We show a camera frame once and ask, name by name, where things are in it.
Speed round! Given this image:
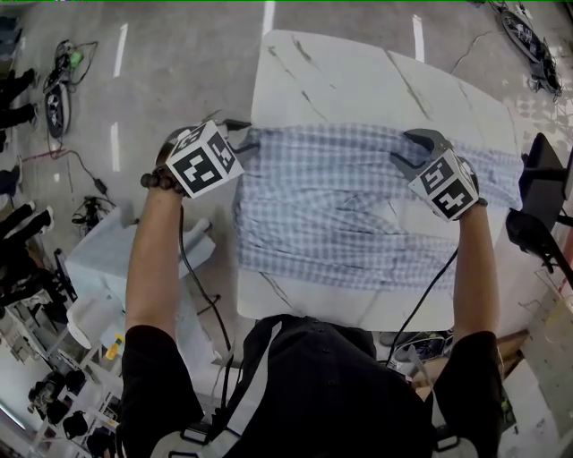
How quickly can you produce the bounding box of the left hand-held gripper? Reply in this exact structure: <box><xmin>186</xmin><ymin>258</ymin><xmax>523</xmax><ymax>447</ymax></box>
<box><xmin>156</xmin><ymin>117</ymin><xmax>261</xmax><ymax>200</ymax></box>

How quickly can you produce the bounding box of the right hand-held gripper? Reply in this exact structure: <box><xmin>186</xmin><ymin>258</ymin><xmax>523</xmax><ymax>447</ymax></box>
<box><xmin>389</xmin><ymin>128</ymin><xmax>480</xmax><ymax>223</ymax></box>

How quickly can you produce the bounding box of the blue checked shirt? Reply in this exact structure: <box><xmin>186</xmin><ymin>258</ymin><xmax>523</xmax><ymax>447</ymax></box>
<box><xmin>232</xmin><ymin>123</ymin><xmax>525</xmax><ymax>295</ymax></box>

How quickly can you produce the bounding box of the person's left forearm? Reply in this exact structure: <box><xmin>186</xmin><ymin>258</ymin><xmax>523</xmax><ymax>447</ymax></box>
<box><xmin>124</xmin><ymin>185</ymin><xmax>185</xmax><ymax>333</ymax></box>

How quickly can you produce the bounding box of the person's right forearm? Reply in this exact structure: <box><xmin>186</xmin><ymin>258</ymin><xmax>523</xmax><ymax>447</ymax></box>
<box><xmin>450</xmin><ymin>200</ymin><xmax>499</xmax><ymax>342</ymax></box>

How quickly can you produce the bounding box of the person's left hand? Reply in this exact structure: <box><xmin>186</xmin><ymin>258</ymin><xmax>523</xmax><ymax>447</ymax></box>
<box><xmin>154</xmin><ymin>140</ymin><xmax>175</xmax><ymax>170</ymax></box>

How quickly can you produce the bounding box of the black office chair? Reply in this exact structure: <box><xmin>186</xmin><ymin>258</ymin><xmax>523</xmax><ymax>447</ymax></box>
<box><xmin>505</xmin><ymin>132</ymin><xmax>573</xmax><ymax>287</ymax></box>

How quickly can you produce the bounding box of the white covered cabinet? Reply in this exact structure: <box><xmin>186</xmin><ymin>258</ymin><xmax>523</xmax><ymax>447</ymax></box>
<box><xmin>65</xmin><ymin>203</ymin><xmax>226</xmax><ymax>372</ymax></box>

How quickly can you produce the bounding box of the wooden bench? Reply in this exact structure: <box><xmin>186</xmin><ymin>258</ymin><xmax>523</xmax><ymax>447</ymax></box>
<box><xmin>494</xmin><ymin>328</ymin><xmax>536</xmax><ymax>363</ymax></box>

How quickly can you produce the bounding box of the yellow and green toy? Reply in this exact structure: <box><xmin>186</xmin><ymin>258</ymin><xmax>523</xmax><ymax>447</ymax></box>
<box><xmin>103</xmin><ymin>333</ymin><xmax>125</xmax><ymax>361</ymax></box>

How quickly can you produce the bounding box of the person's black shirt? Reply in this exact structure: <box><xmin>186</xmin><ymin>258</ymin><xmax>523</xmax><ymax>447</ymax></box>
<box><xmin>116</xmin><ymin>315</ymin><xmax>505</xmax><ymax>458</ymax></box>

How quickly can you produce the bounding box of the white display shelf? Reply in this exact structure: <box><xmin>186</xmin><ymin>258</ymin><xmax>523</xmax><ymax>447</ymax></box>
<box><xmin>0</xmin><ymin>285</ymin><xmax>124</xmax><ymax>458</ymax></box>

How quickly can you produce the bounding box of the dark bead bracelet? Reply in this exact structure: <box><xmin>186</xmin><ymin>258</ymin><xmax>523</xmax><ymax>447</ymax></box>
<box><xmin>141</xmin><ymin>165</ymin><xmax>187</xmax><ymax>195</ymax></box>

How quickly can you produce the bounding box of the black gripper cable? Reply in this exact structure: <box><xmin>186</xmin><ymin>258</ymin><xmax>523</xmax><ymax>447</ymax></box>
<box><xmin>177</xmin><ymin>196</ymin><xmax>235</xmax><ymax>354</ymax></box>
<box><xmin>385</xmin><ymin>247</ymin><xmax>461</xmax><ymax>364</ymax></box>

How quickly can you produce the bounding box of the black cable tangle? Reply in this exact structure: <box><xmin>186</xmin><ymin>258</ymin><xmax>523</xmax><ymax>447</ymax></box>
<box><xmin>527</xmin><ymin>39</ymin><xmax>564</xmax><ymax>98</ymax></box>
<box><xmin>43</xmin><ymin>39</ymin><xmax>99</xmax><ymax>95</ymax></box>

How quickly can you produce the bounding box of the black power adapter cable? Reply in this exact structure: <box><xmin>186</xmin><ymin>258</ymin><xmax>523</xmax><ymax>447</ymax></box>
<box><xmin>65</xmin><ymin>149</ymin><xmax>109</xmax><ymax>194</ymax></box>

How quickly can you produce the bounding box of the black cable bundle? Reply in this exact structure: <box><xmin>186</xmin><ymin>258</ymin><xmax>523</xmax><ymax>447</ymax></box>
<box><xmin>71</xmin><ymin>195</ymin><xmax>116</xmax><ymax>225</ymax></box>

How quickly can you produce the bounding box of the grey shoulder strap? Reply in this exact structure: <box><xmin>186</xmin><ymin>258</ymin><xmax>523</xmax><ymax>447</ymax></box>
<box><xmin>405</xmin><ymin>343</ymin><xmax>462</xmax><ymax>448</ymax></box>
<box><xmin>210</xmin><ymin>321</ymin><xmax>284</xmax><ymax>448</ymax></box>

